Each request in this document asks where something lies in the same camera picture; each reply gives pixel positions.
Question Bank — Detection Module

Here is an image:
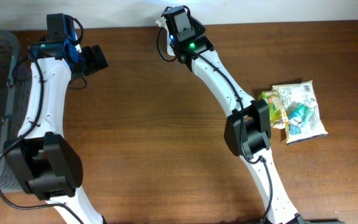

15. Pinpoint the green tea carton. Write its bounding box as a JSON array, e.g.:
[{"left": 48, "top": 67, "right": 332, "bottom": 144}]
[{"left": 258, "top": 91, "right": 288, "bottom": 129}]

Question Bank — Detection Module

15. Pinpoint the teal tissue pack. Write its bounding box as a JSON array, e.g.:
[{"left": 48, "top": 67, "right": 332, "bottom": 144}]
[{"left": 288, "top": 102, "right": 314, "bottom": 128}]

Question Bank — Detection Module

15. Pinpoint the yellow snack bag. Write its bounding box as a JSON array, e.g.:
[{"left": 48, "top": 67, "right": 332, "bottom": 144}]
[{"left": 272, "top": 80, "right": 328, "bottom": 146}]

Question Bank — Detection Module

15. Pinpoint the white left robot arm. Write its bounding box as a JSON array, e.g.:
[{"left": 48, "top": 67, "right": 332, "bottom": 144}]
[{"left": 0, "top": 13, "right": 108, "bottom": 223}]

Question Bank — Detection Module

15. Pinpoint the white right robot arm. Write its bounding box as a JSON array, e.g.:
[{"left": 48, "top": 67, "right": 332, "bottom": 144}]
[{"left": 156, "top": 6, "right": 304, "bottom": 223}]

